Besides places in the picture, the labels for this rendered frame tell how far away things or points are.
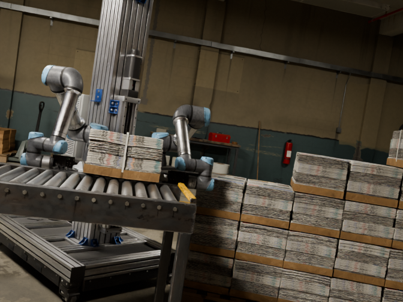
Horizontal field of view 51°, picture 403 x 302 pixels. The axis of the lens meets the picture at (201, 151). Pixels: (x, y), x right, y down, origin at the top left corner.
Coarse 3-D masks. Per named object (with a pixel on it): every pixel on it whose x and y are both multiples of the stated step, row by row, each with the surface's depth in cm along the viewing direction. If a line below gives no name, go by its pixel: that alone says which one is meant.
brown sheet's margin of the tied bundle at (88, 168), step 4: (84, 164) 209; (88, 164) 209; (84, 168) 209; (88, 168) 210; (92, 168) 210; (96, 168) 210; (100, 168) 210; (104, 168) 211; (108, 168) 211; (112, 168) 212; (84, 172) 209; (88, 172) 210; (92, 172) 210; (96, 172) 210; (100, 172) 211; (104, 172) 211; (108, 172) 211; (112, 172) 212; (112, 176) 212
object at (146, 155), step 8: (136, 136) 213; (136, 144) 214; (144, 144) 214; (152, 144) 215; (160, 144) 216; (136, 152) 214; (144, 152) 214; (152, 152) 215; (160, 152) 216; (136, 160) 214; (144, 160) 215; (152, 160) 216; (160, 160) 216; (136, 168) 214; (144, 168) 215; (152, 168) 216; (160, 168) 217
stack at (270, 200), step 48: (240, 192) 252; (288, 192) 248; (192, 240) 257; (240, 240) 253; (288, 240) 249; (336, 240) 245; (192, 288) 259; (240, 288) 254; (288, 288) 250; (336, 288) 246
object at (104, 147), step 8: (96, 136) 210; (104, 136) 211; (112, 136) 211; (120, 136) 212; (96, 144) 210; (104, 144) 211; (112, 144) 212; (120, 144) 212; (88, 152) 210; (96, 152) 211; (104, 152) 211; (112, 152) 212; (88, 160) 210; (96, 160) 211; (104, 160) 211; (112, 160) 212
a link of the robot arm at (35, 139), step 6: (30, 132) 224; (36, 132) 224; (30, 138) 223; (36, 138) 223; (42, 138) 222; (30, 144) 223; (36, 144) 222; (42, 144) 221; (30, 150) 223; (36, 150) 224; (42, 150) 223
